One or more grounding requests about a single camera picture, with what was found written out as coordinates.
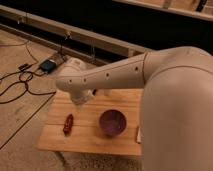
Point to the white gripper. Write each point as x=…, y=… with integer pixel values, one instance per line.
x=81, y=97

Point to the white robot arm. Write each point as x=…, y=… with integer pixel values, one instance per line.
x=176, y=113

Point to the white sponge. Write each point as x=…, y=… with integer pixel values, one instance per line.
x=138, y=137

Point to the purple bowl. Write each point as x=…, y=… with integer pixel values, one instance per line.
x=112, y=122

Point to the wooden table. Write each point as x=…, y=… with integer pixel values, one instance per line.
x=86, y=135

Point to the blue power adapter box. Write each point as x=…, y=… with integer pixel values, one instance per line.
x=47, y=66

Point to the small black connector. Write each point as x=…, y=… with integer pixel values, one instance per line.
x=24, y=66

